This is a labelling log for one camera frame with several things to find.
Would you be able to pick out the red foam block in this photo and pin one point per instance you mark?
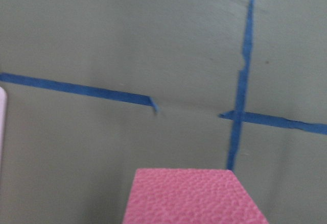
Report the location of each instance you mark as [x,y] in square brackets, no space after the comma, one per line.
[166,195]

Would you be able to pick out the purple foam block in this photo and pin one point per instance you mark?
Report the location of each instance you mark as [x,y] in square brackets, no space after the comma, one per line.
[3,109]

